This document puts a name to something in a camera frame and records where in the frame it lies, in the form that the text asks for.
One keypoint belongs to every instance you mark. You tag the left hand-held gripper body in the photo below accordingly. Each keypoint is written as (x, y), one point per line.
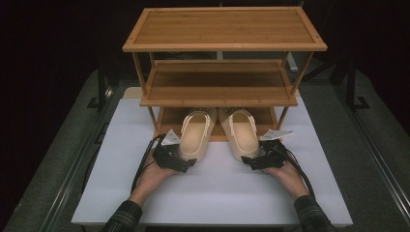
(167, 154)

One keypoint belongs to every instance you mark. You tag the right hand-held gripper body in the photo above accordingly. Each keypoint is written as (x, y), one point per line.
(274, 154)

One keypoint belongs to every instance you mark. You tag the beige clog shoe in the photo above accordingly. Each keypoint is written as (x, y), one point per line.
(241, 135)
(195, 135)

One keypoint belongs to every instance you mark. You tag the wooden shoe rack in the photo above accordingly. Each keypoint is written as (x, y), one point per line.
(225, 29)

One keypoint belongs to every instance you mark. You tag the person's left hand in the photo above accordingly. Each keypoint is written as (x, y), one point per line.
(153, 180)

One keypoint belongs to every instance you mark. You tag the person's right hand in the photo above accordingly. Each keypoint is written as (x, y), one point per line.
(288, 180)

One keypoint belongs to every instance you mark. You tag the black metal stand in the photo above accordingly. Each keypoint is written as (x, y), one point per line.
(353, 90)
(101, 87)

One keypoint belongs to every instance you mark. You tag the white table leg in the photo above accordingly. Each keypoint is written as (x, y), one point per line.
(292, 61)

